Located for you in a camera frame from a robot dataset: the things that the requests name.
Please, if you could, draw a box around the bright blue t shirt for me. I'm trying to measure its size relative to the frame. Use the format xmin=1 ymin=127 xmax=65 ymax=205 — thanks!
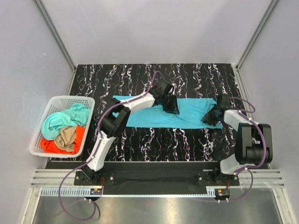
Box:
xmin=127 ymin=98 xmax=222 ymax=129

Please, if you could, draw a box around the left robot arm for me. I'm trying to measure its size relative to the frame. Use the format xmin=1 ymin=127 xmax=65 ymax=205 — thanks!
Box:
xmin=82 ymin=81 xmax=179 ymax=181

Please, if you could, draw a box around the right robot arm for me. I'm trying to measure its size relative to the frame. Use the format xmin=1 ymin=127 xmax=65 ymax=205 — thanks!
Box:
xmin=202 ymin=94 xmax=273 ymax=178

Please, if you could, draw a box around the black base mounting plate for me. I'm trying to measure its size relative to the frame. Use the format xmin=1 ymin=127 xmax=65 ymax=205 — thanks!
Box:
xmin=46 ymin=161 xmax=237 ymax=186

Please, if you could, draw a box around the right small connector board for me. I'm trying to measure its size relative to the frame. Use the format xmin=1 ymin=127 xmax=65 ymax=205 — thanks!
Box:
xmin=216 ymin=189 xmax=230 ymax=198

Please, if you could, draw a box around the small connector board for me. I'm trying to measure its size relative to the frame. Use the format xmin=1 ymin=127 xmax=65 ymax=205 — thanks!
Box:
xmin=90 ymin=187 xmax=103 ymax=196
xmin=216 ymin=189 xmax=230 ymax=198

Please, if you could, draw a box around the teal green t shirt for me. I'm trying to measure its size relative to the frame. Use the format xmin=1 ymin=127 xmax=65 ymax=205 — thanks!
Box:
xmin=41 ymin=103 xmax=91 ymax=140

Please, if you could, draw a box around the beige t shirt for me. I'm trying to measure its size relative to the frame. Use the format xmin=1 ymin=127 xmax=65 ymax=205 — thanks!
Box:
xmin=54 ymin=126 xmax=77 ymax=153

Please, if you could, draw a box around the white plastic laundry basket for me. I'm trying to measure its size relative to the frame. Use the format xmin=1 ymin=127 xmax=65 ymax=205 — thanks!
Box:
xmin=29 ymin=96 xmax=95 ymax=158

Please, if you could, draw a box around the left small connector board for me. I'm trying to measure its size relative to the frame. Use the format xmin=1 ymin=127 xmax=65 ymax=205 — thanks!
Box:
xmin=90 ymin=187 xmax=103 ymax=196

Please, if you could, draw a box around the orange t shirt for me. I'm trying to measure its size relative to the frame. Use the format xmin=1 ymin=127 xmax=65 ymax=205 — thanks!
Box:
xmin=40 ymin=125 xmax=85 ymax=154

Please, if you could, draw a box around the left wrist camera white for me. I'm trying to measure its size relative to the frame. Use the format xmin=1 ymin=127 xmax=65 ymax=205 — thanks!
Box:
xmin=169 ymin=83 xmax=177 ymax=95

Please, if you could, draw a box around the right aluminium frame post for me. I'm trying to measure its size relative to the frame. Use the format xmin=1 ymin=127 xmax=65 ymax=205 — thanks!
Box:
xmin=235 ymin=0 xmax=281 ymax=70

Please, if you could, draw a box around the aluminium frame post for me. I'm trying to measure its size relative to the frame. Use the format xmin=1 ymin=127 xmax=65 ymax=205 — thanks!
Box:
xmin=235 ymin=0 xmax=281 ymax=70
xmin=33 ymin=0 xmax=77 ymax=72

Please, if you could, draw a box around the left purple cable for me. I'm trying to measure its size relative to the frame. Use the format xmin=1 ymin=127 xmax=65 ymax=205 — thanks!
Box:
xmin=58 ymin=70 xmax=164 ymax=221

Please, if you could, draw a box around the aluminium front rail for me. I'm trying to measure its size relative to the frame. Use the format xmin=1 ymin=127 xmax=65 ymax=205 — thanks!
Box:
xmin=31 ymin=169 xmax=284 ymax=198

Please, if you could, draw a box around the left aluminium frame post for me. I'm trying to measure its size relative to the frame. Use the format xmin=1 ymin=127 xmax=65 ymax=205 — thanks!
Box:
xmin=33 ymin=0 xmax=77 ymax=72

